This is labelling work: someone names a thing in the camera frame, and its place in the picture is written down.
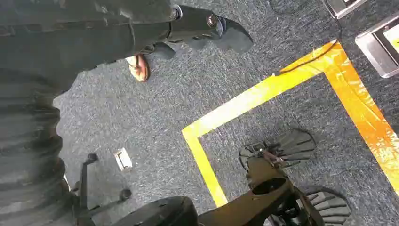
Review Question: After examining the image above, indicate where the black robot leg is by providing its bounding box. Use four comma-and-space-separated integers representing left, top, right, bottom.
197, 155, 326, 226

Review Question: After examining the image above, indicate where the yellow floor tape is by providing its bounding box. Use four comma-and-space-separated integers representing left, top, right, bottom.
181, 40, 399, 209

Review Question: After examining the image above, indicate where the black wheeled chair base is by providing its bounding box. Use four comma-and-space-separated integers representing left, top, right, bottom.
72, 152, 133, 226

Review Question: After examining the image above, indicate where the small white floor plate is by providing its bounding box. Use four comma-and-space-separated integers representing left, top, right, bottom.
114, 147, 133, 172

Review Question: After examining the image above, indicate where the black rounded robot leg part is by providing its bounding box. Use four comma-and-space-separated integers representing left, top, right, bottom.
112, 195, 199, 226

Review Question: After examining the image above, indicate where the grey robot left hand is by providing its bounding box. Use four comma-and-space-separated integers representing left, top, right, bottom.
0, 0, 254, 83

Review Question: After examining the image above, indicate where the black cable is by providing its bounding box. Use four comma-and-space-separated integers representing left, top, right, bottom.
273, 0, 343, 76

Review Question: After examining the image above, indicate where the silver metal frame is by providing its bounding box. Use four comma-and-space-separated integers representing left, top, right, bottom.
322, 0, 369, 20
354, 12, 399, 79

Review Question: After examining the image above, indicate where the ribbed grey left arm sleeve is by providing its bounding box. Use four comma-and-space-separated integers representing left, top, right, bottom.
0, 67, 76, 226

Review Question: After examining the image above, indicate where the black robot foot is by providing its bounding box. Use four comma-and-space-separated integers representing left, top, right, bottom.
265, 186, 353, 226
239, 128, 316, 171

